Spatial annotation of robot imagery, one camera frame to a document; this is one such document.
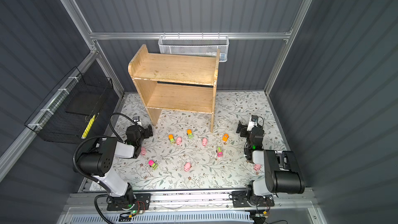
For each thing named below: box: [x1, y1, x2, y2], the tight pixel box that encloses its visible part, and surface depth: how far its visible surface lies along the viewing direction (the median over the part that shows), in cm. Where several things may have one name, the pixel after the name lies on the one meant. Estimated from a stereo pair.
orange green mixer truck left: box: [168, 133, 176, 145], surface depth 96 cm
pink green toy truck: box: [217, 146, 224, 158], surface depth 90 cm
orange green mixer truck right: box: [186, 129, 194, 140], surface depth 98 cm
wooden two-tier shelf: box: [128, 44, 221, 133], surface depth 78 cm
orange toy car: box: [221, 133, 230, 142], surface depth 96 cm
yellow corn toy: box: [81, 114, 96, 139], surface depth 70 cm
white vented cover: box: [68, 211, 254, 224], surface depth 72 cm
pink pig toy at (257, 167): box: [253, 163, 262, 172], surface depth 84 cm
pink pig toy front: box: [183, 162, 192, 173], surface depth 85 cm
